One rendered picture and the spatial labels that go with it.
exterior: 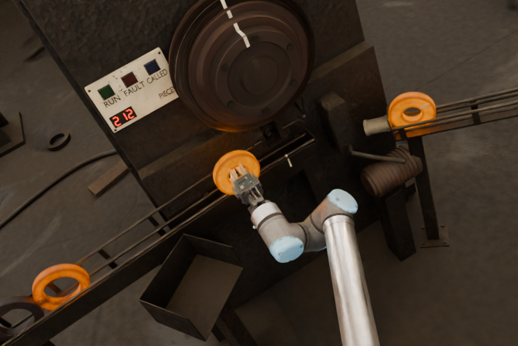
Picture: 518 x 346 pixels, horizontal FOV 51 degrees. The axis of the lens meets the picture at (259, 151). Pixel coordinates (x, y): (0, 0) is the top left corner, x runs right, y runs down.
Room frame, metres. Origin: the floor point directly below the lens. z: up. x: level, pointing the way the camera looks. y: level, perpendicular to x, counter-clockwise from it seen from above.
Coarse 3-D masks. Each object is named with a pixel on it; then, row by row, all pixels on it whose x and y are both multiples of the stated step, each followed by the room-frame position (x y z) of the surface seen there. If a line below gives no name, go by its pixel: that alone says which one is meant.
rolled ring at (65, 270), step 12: (60, 264) 1.38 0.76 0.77; (72, 264) 1.38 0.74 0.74; (48, 276) 1.34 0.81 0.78; (60, 276) 1.35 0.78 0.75; (72, 276) 1.35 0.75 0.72; (84, 276) 1.35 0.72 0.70; (36, 288) 1.33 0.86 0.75; (84, 288) 1.35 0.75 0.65; (36, 300) 1.33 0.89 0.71; (48, 300) 1.34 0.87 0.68; (60, 300) 1.35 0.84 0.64
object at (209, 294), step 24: (192, 240) 1.30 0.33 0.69; (168, 264) 1.24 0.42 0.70; (192, 264) 1.28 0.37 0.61; (216, 264) 1.23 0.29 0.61; (240, 264) 1.18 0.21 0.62; (168, 288) 1.20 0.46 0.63; (192, 288) 1.19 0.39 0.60; (216, 288) 1.15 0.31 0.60; (168, 312) 1.05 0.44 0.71; (192, 312) 1.11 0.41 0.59; (216, 312) 1.07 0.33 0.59; (192, 336) 1.03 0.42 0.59; (240, 336) 1.14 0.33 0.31
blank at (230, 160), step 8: (232, 152) 1.38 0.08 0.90; (240, 152) 1.38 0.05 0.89; (248, 152) 1.39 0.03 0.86; (224, 160) 1.36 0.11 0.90; (232, 160) 1.36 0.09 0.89; (240, 160) 1.36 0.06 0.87; (248, 160) 1.36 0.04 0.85; (256, 160) 1.37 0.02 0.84; (216, 168) 1.36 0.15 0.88; (224, 168) 1.35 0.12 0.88; (232, 168) 1.35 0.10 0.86; (248, 168) 1.36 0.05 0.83; (256, 168) 1.36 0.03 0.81; (216, 176) 1.35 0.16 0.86; (224, 176) 1.35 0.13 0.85; (240, 176) 1.38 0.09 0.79; (216, 184) 1.35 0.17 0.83; (224, 184) 1.35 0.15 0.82; (224, 192) 1.34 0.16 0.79; (232, 192) 1.35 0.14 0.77
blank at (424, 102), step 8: (400, 96) 1.43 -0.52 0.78; (408, 96) 1.40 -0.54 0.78; (416, 96) 1.39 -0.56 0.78; (424, 96) 1.39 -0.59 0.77; (392, 104) 1.43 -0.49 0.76; (400, 104) 1.41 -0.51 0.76; (408, 104) 1.40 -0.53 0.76; (416, 104) 1.39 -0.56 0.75; (424, 104) 1.38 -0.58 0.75; (432, 104) 1.37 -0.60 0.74; (392, 112) 1.43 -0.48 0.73; (400, 112) 1.41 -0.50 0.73; (424, 112) 1.38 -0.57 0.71; (432, 112) 1.37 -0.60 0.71; (392, 120) 1.43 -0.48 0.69; (400, 120) 1.42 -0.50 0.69; (408, 120) 1.41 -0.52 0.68; (416, 120) 1.40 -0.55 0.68; (408, 128) 1.41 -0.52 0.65
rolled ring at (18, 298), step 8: (16, 296) 1.35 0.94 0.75; (24, 296) 1.35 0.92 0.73; (0, 304) 1.32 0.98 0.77; (8, 304) 1.32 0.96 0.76; (16, 304) 1.32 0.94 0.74; (24, 304) 1.32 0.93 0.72; (32, 304) 1.32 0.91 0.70; (0, 312) 1.31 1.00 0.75; (32, 312) 1.32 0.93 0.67; (40, 312) 1.32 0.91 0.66; (32, 320) 1.34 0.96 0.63; (0, 328) 1.32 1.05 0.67; (8, 328) 1.34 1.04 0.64; (16, 328) 1.34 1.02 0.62; (24, 328) 1.33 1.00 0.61; (0, 336) 1.30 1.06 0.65; (8, 336) 1.31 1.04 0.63
